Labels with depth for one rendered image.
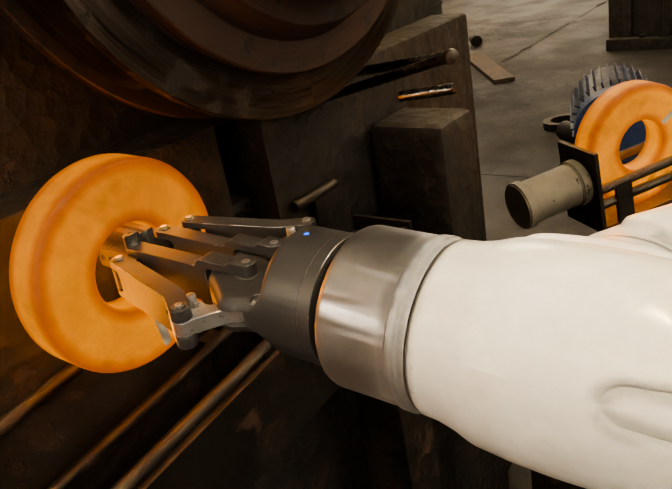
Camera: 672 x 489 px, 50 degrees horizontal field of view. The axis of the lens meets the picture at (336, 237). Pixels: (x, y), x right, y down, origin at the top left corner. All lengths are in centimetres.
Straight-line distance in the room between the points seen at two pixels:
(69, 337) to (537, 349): 32
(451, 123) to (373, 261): 49
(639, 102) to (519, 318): 68
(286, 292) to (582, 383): 16
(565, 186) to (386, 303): 61
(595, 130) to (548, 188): 9
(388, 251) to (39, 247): 23
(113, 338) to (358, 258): 23
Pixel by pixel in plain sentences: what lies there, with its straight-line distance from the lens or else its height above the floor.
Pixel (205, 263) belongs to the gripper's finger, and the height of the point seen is 85.
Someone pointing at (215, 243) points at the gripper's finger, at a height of 85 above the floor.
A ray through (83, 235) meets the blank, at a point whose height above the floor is 87.
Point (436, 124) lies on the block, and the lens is 81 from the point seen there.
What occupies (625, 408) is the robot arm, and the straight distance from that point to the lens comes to 30.
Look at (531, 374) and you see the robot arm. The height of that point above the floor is 85.
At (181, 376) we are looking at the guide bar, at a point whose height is 69.
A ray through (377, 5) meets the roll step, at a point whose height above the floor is 95.
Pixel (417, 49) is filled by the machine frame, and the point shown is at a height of 85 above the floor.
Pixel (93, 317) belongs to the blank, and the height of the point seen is 81.
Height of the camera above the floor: 103
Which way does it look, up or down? 24 degrees down
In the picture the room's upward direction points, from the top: 10 degrees counter-clockwise
